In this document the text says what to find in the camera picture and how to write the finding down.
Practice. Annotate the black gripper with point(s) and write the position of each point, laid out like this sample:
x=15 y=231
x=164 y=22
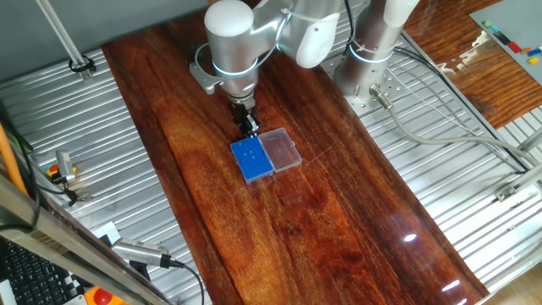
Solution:
x=243 y=113

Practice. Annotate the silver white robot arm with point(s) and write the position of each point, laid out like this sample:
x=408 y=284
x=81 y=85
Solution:
x=237 y=38

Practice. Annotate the blue pipette tip holder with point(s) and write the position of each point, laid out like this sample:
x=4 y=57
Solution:
x=252 y=163

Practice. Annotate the clear plastic box lid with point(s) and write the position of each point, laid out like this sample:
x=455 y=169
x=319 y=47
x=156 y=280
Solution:
x=281 y=150

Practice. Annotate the large glossy wooden board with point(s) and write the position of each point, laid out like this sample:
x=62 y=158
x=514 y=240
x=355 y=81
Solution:
x=296 y=233

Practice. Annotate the white paper sheet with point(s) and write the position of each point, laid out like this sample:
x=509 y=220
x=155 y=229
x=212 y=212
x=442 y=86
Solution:
x=106 y=231

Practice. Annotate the yellow red toy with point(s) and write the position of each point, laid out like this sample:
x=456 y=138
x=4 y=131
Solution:
x=51 y=170

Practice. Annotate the slanted metal pole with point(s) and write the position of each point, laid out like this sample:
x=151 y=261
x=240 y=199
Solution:
x=63 y=38

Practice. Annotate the red button orange box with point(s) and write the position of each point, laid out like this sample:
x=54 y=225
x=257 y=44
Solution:
x=101 y=297

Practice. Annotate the checkerboard marker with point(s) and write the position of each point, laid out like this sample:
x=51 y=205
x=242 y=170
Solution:
x=74 y=284

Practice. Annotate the small glossy wooden board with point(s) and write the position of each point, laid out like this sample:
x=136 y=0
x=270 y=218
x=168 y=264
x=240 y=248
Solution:
x=487 y=93

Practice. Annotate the orange pole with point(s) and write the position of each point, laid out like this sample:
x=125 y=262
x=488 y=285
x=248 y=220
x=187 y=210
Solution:
x=8 y=156

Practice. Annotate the green teal strip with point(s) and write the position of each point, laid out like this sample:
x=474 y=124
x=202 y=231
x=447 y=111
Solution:
x=490 y=25

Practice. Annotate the black keyboard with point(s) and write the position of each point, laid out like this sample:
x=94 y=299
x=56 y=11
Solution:
x=29 y=275

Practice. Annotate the black flat block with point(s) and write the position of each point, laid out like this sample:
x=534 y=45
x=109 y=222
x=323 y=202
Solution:
x=502 y=38

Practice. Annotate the aluminium profile bar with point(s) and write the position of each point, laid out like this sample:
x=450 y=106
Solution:
x=518 y=182

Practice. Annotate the red flat block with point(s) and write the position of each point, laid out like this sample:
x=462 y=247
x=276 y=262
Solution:
x=514 y=47

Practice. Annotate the small orange block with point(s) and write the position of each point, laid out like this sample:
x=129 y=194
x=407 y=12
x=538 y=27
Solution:
x=525 y=50

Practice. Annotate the gray flat panel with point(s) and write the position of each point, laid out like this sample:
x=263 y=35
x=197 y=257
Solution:
x=516 y=21

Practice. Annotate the small yellow block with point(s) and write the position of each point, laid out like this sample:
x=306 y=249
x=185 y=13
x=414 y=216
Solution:
x=533 y=60

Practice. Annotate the small blue block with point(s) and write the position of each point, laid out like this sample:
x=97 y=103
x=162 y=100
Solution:
x=534 y=52

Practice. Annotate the gray wrist camera mount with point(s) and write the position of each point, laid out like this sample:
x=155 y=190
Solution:
x=205 y=78

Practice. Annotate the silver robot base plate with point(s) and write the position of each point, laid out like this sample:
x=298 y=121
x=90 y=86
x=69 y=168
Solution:
x=368 y=103

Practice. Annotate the long silver depth camera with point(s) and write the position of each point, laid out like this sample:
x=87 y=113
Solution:
x=139 y=252

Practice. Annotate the small silver camera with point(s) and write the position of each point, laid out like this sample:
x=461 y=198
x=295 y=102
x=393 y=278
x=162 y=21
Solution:
x=64 y=165

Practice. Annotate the steel frame beam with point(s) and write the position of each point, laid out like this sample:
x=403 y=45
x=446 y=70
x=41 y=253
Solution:
x=63 y=241

